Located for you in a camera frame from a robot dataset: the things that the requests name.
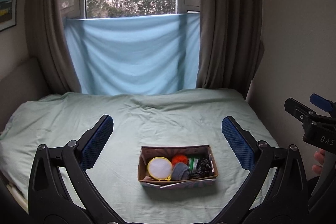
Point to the yellow-rimmed white round pad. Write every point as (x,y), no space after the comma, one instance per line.
(160,168)

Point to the orange fluffy pom-pom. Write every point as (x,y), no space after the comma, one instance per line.
(179,158)

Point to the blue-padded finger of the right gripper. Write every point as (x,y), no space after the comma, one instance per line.
(299,111)
(322,103)

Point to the open cardboard box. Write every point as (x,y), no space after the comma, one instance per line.
(149,152)

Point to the light blue hanging cloth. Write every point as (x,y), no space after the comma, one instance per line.
(157,54)

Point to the brown right curtain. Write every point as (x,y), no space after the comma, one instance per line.
(231,49)

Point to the grey fluffy scrunchie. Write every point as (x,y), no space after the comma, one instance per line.
(180,172)

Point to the person's right hand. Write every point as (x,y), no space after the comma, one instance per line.
(319,157)

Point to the black patterned scrunchie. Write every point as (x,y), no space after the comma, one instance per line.
(204,167)

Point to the green wet wipes pack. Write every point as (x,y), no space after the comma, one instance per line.
(193,162)

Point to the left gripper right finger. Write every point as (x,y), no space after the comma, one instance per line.
(273,192)

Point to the light green bed sheet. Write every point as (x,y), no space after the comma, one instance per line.
(189,117)

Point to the framed wall picture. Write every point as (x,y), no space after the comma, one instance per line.
(8,14)

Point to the brown left curtain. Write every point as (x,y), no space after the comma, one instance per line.
(46,41)

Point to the brown curtain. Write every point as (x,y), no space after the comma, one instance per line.
(46,41)
(231,49)

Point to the beige headboard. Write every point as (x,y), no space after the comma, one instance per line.
(24,83)

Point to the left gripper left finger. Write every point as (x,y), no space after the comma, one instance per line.
(60,190)

